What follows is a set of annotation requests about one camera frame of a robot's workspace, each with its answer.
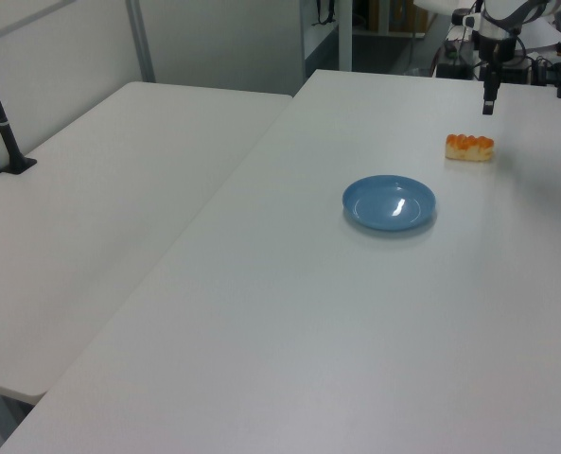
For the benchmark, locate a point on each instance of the orange glazed bread loaf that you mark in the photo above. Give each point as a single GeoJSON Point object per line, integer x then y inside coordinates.
{"type": "Point", "coordinates": [469, 147]}

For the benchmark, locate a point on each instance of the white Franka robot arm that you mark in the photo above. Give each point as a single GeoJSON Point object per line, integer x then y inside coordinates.
{"type": "Point", "coordinates": [493, 7]}

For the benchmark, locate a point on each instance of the wooden bookshelf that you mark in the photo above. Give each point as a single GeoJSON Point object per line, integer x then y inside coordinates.
{"type": "Point", "coordinates": [398, 16]}

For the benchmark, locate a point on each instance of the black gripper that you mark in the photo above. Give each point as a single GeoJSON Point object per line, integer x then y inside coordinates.
{"type": "Point", "coordinates": [496, 48]}

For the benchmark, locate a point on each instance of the grey metal partition post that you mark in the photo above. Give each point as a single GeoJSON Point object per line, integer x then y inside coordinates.
{"type": "Point", "coordinates": [140, 42]}

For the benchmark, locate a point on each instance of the black electronics box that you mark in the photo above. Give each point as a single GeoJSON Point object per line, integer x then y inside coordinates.
{"type": "Point", "coordinates": [452, 70]}

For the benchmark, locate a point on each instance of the blue round plate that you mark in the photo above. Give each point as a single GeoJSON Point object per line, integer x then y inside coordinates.
{"type": "Point", "coordinates": [389, 202]}

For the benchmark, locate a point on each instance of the black pole stand with clamp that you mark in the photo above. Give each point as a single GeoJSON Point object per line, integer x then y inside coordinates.
{"type": "Point", "coordinates": [22, 164]}

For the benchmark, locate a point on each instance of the white side table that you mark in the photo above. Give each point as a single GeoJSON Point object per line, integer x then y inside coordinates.
{"type": "Point", "coordinates": [119, 213]}

